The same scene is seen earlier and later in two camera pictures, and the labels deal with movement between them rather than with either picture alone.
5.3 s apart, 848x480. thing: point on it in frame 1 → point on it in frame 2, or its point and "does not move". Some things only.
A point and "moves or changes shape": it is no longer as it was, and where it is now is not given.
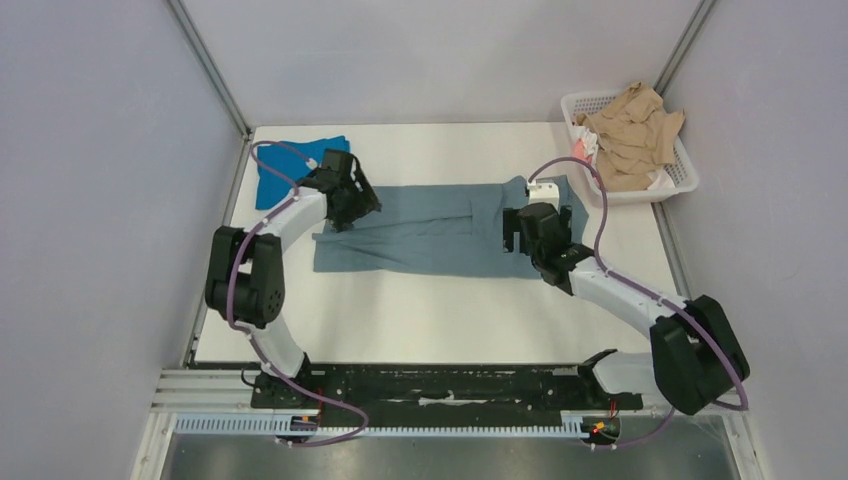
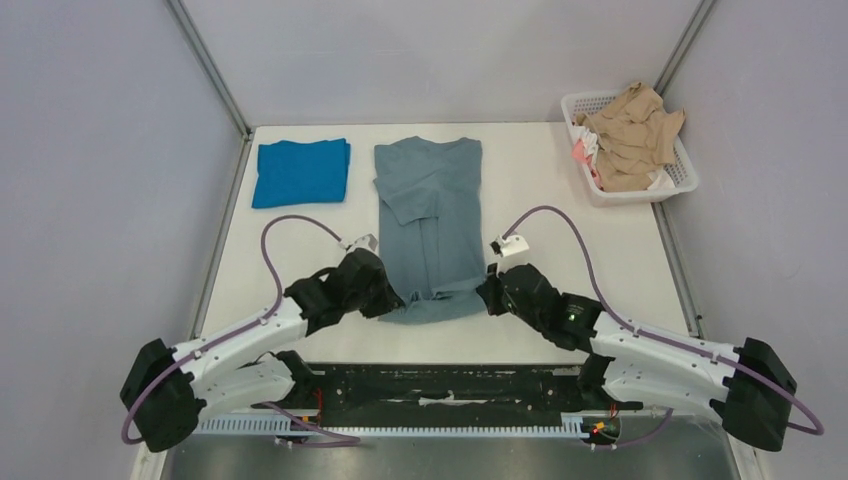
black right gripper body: [520, 228] → [502, 289]
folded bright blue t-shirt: [281, 165] does not move
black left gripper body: [351, 206] → [374, 302]
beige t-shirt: [637, 135] does not move
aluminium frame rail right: [686, 39] does not move
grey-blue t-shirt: [442, 230] moves or changes shape
